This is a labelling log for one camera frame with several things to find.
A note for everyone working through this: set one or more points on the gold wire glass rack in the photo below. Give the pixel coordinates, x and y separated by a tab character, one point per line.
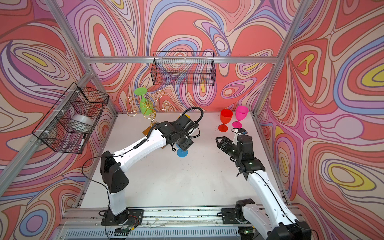
134	101

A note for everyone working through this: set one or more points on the red plastic wine glass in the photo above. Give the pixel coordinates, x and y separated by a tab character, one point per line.
225	117

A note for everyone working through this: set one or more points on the wooden rack base board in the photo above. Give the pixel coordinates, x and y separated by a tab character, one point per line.
146	131

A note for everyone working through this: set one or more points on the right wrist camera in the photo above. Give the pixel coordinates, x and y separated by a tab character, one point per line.
238	132

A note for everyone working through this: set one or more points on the blue plastic wine glass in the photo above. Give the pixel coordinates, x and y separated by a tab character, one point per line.
181	153

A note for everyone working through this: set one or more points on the pink plastic wine glass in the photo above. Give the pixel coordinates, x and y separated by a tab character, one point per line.
240	114

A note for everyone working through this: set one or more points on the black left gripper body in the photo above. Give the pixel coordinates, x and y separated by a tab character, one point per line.
185	143

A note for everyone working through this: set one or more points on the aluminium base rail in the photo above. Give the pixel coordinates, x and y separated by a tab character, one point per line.
161	223

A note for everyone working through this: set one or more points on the green plastic wine glass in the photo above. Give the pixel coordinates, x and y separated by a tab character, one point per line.
146	106

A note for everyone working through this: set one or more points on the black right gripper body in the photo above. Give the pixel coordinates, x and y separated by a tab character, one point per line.
232	150

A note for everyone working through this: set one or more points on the black wire basket back wall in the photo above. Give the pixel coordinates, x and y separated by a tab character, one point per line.
183	68

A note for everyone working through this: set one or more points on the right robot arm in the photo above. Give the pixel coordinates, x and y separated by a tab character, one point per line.
278	222

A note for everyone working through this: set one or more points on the black wire basket left wall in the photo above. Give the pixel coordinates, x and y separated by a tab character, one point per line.
78	111

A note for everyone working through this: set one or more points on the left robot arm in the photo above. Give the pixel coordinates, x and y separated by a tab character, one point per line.
113	166

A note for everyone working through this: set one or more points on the black wire basket wall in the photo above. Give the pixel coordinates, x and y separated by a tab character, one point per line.
78	111
183	68

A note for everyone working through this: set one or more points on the black marker pen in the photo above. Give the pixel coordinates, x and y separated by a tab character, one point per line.
81	144

